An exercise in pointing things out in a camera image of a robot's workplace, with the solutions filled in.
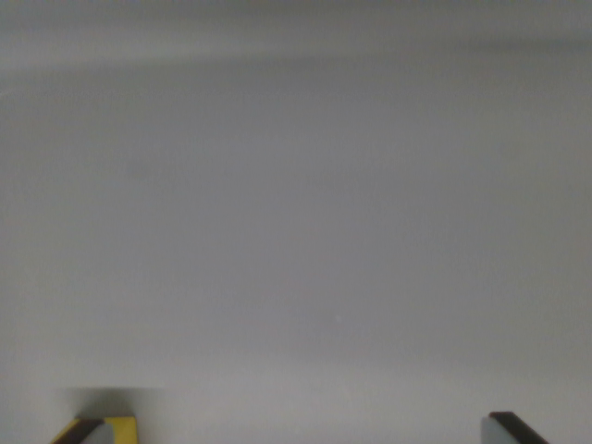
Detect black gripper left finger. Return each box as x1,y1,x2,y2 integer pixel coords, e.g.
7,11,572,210
51,418,115,444

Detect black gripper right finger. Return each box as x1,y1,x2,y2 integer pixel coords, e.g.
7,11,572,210
480,411,551,444

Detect yellow wooden cube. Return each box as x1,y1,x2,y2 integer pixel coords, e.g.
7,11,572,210
49,415,139,444

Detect white plastic tray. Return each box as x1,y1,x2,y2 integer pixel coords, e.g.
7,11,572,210
0,0,592,444

